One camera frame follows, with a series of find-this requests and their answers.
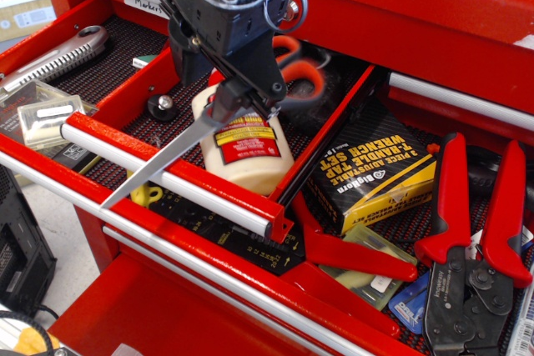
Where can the black electronics box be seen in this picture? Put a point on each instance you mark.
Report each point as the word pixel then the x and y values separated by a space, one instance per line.
pixel 27 263

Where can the black yellow tap wrench box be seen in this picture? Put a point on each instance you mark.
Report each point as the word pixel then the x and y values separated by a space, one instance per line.
pixel 373 168

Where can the white wood glue bottle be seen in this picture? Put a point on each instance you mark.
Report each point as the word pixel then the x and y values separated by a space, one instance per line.
pixel 250 152

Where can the red black wire stripper tool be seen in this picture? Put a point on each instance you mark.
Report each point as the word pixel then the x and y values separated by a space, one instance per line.
pixel 292 243

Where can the white drawer label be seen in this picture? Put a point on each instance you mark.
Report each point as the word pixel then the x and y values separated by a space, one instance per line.
pixel 147 6

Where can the black round knob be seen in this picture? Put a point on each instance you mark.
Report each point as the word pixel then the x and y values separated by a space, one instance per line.
pixel 161 108

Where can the silver ratchet tool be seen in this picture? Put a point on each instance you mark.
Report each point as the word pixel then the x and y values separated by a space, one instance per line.
pixel 82 47

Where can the red handled crimping pliers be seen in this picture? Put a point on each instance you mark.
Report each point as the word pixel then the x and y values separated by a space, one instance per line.
pixel 468 300

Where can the yellow handled tool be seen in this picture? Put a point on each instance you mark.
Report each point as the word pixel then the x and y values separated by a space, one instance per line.
pixel 146 194

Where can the blue drill bit package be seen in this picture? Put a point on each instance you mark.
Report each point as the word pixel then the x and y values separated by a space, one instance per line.
pixel 409 304

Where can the small red upper drawer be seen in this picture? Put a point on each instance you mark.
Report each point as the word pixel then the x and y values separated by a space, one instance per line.
pixel 167 172

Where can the clear plastic parts case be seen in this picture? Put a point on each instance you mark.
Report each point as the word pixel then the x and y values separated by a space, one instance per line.
pixel 41 122

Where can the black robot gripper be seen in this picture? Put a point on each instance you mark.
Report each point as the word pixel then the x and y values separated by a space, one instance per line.
pixel 234 36

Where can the red grey handled scissors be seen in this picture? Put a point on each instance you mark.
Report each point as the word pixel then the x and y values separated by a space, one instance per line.
pixel 305 73

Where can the red tool chest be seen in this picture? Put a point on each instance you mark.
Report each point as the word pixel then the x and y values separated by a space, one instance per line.
pixel 164 289

